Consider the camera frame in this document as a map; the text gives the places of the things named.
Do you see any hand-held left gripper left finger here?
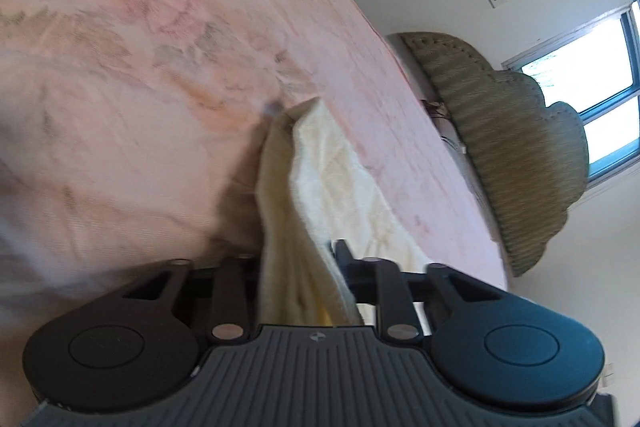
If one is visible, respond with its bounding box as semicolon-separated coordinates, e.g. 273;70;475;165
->
119;254;249;341

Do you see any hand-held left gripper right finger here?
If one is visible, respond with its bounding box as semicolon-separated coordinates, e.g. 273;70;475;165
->
331;239;503;342

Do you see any cream white towel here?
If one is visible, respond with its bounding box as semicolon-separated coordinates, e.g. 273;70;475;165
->
255;97;432;329

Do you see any grey brown pillow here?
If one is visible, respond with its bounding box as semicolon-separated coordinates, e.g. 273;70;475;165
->
422;99;469;154

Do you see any green padded headboard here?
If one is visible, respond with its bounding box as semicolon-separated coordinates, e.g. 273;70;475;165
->
392;31;592;278

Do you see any pink floral blanket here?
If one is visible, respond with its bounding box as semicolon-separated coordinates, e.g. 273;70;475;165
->
0;0;512;410

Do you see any window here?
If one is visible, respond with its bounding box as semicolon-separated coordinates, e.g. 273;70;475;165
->
501;0;640;204

